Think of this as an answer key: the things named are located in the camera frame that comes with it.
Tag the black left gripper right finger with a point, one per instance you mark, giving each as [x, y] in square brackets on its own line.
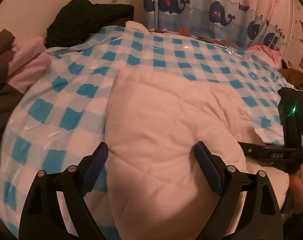
[260, 217]

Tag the pink and brown garment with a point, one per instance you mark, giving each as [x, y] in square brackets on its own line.
[22, 63]

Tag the blue white checkered plastic bag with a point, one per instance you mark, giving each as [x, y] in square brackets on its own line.
[61, 118]

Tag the pink clothes by curtain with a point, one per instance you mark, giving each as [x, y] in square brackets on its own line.
[265, 53]

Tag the person right hand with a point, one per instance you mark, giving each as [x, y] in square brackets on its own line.
[296, 187]

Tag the black garment pile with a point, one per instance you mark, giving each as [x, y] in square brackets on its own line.
[76, 21]

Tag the whale print curtain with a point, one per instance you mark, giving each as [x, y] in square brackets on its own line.
[244, 23]

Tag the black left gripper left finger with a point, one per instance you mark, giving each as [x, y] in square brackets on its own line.
[41, 216]

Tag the cream quilted down jacket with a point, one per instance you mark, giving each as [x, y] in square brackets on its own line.
[153, 119]

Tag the brown garment at right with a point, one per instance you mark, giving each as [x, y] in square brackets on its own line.
[293, 76]

